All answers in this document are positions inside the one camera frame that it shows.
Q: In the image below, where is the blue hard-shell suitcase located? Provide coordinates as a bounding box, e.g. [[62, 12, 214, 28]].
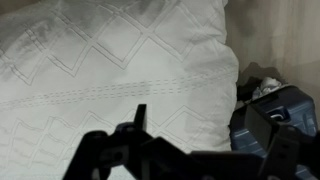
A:
[[229, 86, 320, 180]]

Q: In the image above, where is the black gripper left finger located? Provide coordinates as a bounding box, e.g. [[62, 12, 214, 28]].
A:
[[133, 104, 147, 130]]

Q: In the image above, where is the white quilted duvet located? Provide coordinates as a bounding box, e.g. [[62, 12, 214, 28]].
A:
[[0, 0, 239, 180]]

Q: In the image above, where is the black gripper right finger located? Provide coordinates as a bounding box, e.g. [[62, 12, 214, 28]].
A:
[[245, 104, 279, 150]]

